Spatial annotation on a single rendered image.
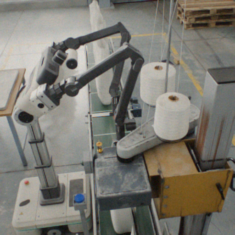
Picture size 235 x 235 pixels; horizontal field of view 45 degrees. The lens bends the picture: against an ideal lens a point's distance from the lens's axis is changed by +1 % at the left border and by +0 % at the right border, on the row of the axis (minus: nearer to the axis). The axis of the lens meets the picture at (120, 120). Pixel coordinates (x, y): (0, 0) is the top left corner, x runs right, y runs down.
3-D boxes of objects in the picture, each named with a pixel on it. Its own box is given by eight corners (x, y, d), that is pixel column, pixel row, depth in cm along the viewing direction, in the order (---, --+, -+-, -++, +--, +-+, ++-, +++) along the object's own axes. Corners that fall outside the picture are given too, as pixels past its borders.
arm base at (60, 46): (50, 46, 197) (62, 59, 203) (59, 40, 195) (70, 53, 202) (51, 41, 203) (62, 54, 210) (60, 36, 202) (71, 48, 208)
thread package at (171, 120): (150, 121, 125) (151, 89, 115) (181, 118, 126) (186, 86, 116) (158, 144, 113) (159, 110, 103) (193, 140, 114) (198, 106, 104)
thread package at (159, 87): (137, 91, 146) (137, 61, 136) (169, 88, 148) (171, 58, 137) (143, 109, 133) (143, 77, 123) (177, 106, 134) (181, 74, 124)
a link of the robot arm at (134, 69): (132, 49, 151) (135, 58, 142) (142, 52, 152) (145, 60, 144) (112, 115, 174) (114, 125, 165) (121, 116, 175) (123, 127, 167)
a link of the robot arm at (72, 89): (130, 35, 146) (133, 41, 138) (143, 55, 154) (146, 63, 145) (62, 80, 157) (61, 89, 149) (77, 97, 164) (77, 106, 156)
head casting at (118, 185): (96, 184, 156) (91, 145, 138) (140, 179, 158) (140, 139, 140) (99, 235, 133) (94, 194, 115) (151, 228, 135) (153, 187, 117)
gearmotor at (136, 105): (126, 104, 358) (125, 94, 349) (137, 103, 359) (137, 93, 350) (129, 118, 334) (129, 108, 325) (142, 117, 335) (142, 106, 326)
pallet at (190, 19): (176, 12, 687) (177, 5, 678) (225, 8, 696) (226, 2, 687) (187, 23, 621) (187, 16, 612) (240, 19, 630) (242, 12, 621)
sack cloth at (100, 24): (94, 62, 433) (89, 13, 389) (108, 60, 435) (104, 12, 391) (96, 76, 396) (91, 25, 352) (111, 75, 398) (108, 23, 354)
